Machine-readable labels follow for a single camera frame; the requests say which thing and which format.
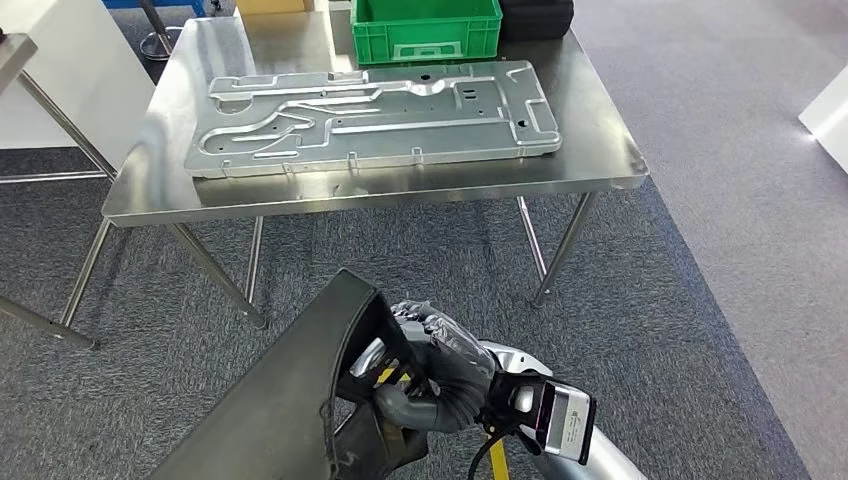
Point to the stainless steel workbench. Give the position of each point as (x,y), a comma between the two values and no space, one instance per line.
(166,185)

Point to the stainless steel table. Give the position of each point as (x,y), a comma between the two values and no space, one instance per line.
(13,56)

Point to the black plastic frame part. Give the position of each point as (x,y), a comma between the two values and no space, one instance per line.
(285,397)

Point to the black hard case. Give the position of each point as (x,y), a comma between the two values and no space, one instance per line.
(536,20)

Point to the cardboard box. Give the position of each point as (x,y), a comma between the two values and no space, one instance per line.
(272,6)

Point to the white booth panel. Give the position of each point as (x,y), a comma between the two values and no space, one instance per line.
(66,86)

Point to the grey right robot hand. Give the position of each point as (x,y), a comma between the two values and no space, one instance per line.
(457,361)

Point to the stamped grey metal panel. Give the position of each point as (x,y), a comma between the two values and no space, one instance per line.
(397,132)

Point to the blue metal cart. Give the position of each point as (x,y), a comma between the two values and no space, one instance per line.
(166,5)

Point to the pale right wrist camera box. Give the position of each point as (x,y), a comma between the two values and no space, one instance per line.
(570,424)

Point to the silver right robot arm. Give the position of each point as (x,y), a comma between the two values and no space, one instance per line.
(609,464)

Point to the green plastic crate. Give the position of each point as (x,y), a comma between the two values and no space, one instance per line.
(424,36)

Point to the white lit block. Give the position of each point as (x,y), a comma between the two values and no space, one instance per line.
(831,116)

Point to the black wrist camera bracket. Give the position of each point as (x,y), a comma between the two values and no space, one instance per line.
(510,404)

